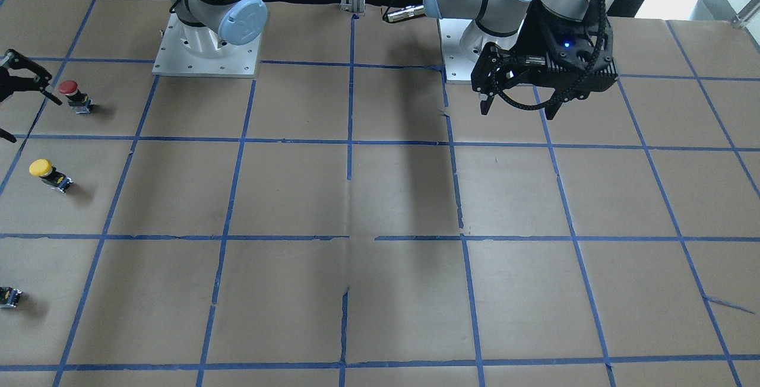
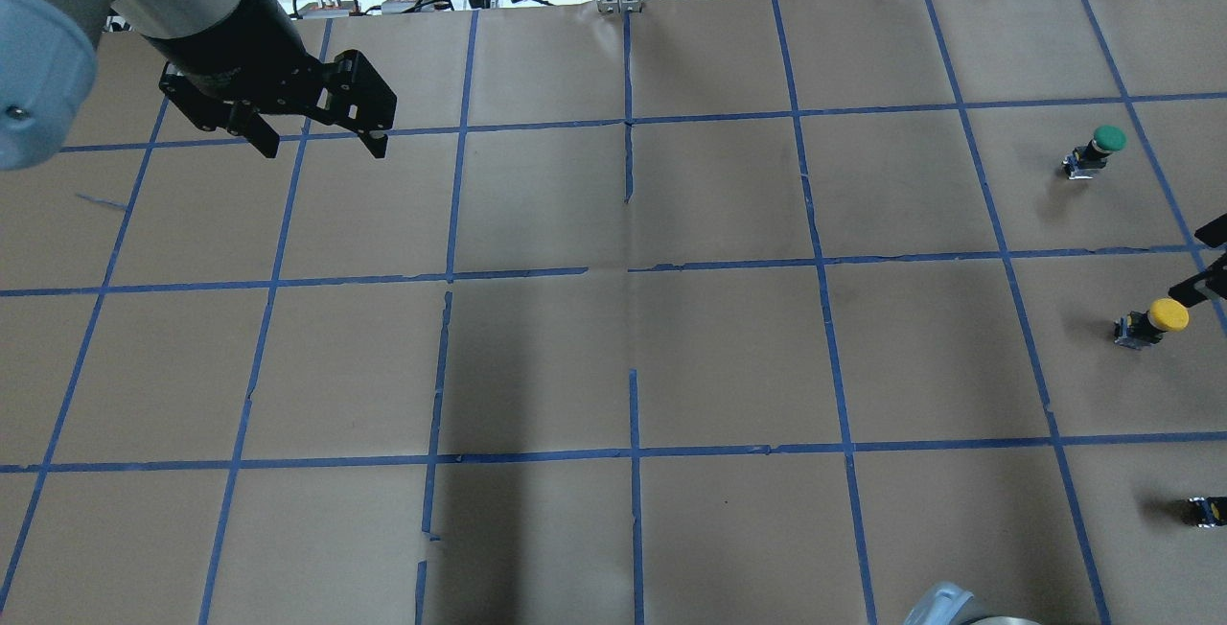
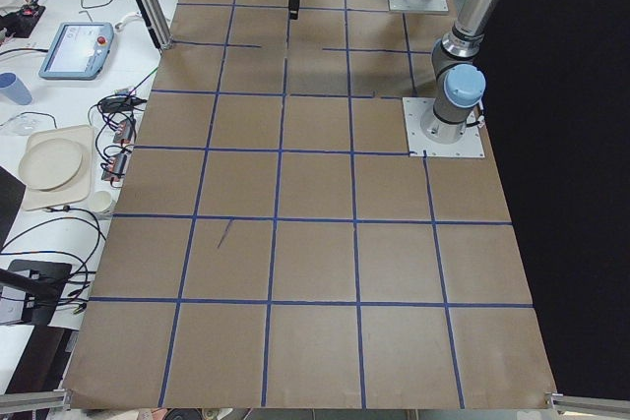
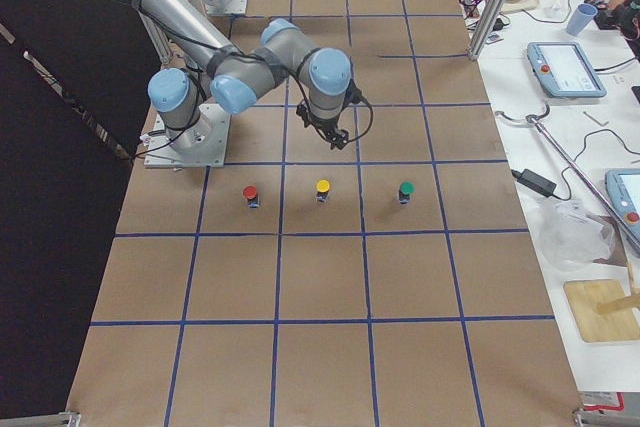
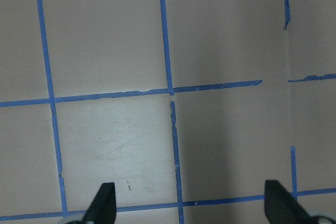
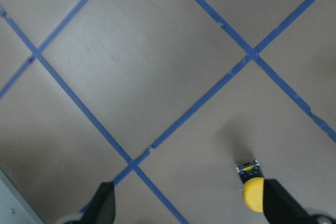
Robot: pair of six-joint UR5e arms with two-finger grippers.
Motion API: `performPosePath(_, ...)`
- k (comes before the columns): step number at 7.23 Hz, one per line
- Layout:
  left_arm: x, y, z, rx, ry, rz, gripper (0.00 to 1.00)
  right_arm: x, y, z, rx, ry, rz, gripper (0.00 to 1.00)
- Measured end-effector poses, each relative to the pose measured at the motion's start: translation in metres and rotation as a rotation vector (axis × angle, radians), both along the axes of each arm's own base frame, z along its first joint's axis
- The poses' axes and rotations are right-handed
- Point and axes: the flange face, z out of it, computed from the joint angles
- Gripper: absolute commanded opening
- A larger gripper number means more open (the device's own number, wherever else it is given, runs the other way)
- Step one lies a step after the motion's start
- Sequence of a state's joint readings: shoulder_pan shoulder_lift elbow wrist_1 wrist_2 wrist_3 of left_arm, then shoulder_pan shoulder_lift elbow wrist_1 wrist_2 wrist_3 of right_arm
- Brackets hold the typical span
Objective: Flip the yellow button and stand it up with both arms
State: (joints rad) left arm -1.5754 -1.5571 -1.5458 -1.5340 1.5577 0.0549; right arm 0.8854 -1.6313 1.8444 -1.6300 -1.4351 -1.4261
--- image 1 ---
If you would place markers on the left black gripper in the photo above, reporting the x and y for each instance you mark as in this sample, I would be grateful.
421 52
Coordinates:
539 35

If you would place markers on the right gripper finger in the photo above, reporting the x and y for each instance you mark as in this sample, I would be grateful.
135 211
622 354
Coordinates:
11 84
7 136

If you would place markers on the yellow push button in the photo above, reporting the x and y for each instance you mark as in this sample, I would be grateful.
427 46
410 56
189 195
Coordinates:
48 174

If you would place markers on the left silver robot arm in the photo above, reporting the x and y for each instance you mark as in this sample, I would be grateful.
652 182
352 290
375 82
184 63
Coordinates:
502 21

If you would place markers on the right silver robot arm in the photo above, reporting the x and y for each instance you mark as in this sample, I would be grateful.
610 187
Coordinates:
105 58

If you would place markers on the red push button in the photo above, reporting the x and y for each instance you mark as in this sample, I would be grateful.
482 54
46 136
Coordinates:
78 101

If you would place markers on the black yellow small component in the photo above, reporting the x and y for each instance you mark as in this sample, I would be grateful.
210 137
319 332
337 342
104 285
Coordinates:
10 297

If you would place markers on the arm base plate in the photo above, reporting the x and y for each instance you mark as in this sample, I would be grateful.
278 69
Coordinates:
198 52
460 54

